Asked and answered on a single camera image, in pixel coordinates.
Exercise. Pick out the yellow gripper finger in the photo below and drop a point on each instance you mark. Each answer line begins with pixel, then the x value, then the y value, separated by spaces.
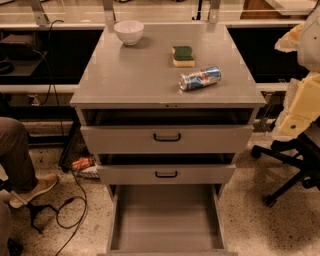
pixel 305 100

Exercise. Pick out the redbull can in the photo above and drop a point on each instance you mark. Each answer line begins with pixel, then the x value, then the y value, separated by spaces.
pixel 199 79

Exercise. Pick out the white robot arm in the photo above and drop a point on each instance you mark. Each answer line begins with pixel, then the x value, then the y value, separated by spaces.
pixel 302 101

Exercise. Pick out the grey drawer cabinet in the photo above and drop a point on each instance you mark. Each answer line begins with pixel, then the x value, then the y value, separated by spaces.
pixel 144 77

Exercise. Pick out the grey middle drawer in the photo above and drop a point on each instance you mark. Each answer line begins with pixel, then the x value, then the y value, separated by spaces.
pixel 139 169

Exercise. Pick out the grey drawer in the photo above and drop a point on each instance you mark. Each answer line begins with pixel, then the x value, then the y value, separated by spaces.
pixel 166 220
pixel 131 131
pixel 139 169

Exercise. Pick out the grey bottom drawer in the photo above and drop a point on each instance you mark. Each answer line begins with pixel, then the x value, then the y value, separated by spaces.
pixel 166 220

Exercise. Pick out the grey top drawer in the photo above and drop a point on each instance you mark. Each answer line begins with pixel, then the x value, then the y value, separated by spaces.
pixel 131 131

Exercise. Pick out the black office chair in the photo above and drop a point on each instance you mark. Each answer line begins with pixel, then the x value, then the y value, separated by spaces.
pixel 302 152

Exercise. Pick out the green yellow sponge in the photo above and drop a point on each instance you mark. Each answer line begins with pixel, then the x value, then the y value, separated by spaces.
pixel 183 56

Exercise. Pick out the white bowl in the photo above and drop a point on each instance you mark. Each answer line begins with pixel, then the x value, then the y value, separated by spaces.
pixel 129 32

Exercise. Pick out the orange snack packet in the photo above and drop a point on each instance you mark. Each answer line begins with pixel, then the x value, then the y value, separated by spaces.
pixel 82 163

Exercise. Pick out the tan shoe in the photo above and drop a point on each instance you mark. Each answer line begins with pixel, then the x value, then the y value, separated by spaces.
pixel 35 189

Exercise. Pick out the black stand foot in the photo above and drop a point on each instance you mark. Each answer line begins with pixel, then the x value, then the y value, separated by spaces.
pixel 34 210

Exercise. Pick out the person leg brown trousers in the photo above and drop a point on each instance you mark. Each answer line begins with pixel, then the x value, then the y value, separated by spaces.
pixel 14 155

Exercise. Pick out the black middle drawer handle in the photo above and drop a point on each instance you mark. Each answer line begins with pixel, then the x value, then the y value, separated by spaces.
pixel 166 175

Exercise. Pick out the black drawer handle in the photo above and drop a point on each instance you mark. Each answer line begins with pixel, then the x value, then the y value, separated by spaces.
pixel 173 138
pixel 166 175

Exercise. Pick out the black top drawer handle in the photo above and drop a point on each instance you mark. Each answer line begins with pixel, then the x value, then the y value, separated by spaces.
pixel 173 138

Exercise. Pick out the black wire basket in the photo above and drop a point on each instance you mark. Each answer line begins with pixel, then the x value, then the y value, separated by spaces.
pixel 74 149

